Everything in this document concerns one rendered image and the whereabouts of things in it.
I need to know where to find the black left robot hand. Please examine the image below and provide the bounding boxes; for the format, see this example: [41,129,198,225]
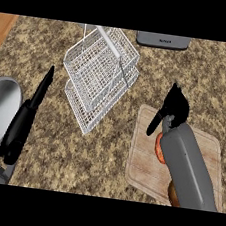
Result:
[0,59,56,170]

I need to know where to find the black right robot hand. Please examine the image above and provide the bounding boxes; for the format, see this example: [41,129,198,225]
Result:
[145,79,193,142]

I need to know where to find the wooden cutting board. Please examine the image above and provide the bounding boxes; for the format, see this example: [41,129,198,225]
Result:
[121,103,226,214]

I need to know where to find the grey appliance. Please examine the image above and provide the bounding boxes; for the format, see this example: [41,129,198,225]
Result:
[134,30,192,53]

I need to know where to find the white wire tiered basket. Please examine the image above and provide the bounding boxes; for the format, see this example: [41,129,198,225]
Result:
[53,21,146,142]

